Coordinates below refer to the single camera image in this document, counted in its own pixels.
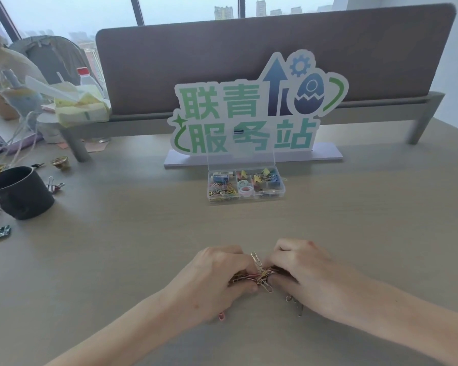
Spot green and white standing sign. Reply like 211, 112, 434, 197
164, 50, 350, 170

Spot black cup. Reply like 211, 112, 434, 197
0, 166, 55, 221

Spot person's right forearm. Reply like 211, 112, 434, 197
328, 263, 458, 366

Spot person's left hand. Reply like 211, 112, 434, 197
167, 246, 260, 329

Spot clear plastic bottle red cap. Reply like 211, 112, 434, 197
77, 67, 105, 99

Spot person's right hand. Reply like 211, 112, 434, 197
264, 238, 359, 321

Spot yellow tissue pack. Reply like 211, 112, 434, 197
53, 84, 112, 128

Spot person's left forearm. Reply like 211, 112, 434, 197
44, 289, 199, 366

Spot heap of paper clips in box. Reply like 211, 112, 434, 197
208, 184, 238, 202

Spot clear plastic organizer box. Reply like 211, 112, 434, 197
207, 125, 287, 203

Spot grey chair backrest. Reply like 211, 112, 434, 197
8, 34, 93, 88

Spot pile of colourful paper clips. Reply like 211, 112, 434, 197
218, 251, 306, 322

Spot colourful binder clips in box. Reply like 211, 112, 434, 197
237, 168, 283, 195

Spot silver binder clip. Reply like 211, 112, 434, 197
46, 176, 66, 193

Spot grey desk divider panel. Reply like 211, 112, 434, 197
63, 3, 456, 163

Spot white cable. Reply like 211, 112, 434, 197
0, 110, 39, 176

